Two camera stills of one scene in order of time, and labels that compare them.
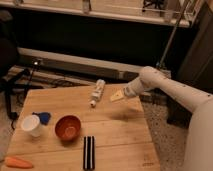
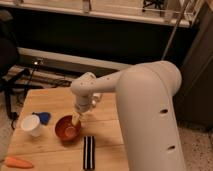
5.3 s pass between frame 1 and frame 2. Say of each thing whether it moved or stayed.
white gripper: moved
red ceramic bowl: stayed
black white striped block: stayed
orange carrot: stayed
